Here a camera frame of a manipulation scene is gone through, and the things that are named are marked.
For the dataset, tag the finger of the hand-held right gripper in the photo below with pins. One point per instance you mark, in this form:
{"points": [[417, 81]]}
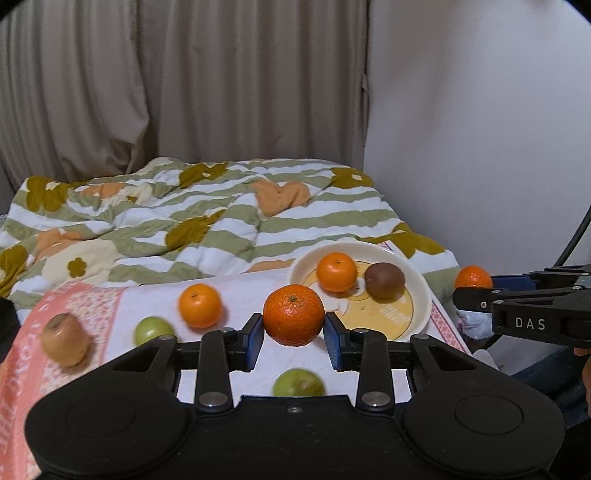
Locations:
{"points": [[475, 299], [512, 281]]}

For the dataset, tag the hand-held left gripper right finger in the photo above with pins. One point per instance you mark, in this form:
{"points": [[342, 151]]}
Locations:
{"points": [[336, 344]]}

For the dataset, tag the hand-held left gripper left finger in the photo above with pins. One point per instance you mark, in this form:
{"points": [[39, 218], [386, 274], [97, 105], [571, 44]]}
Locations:
{"points": [[251, 344]]}

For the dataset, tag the light orange tangerine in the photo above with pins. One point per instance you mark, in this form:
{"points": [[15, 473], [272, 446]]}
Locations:
{"points": [[337, 272], [200, 305], [473, 278]]}

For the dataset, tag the dark orange tangerine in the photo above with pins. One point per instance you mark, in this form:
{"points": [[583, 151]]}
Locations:
{"points": [[293, 315]]}

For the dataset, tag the cream plate with yellow print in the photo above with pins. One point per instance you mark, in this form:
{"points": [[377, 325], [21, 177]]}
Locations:
{"points": [[415, 318]]}

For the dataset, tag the dark brown kiwi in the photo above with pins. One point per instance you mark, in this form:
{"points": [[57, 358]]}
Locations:
{"points": [[384, 279]]}

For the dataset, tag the person's right hand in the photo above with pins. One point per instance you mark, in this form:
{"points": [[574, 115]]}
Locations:
{"points": [[581, 352]]}

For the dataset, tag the person's leg in jeans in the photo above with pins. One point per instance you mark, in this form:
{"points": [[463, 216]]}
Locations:
{"points": [[549, 378]]}

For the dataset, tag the pink and white towel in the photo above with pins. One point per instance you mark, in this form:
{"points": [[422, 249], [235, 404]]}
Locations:
{"points": [[138, 300]]}

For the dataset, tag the green striped floral blanket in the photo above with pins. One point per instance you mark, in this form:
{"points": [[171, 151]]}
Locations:
{"points": [[184, 221]]}

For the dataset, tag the dark blurred object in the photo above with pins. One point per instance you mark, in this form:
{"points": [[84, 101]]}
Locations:
{"points": [[7, 327]]}

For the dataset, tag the beige curtain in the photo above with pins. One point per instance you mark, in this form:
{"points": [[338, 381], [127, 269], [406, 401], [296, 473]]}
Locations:
{"points": [[184, 83]]}

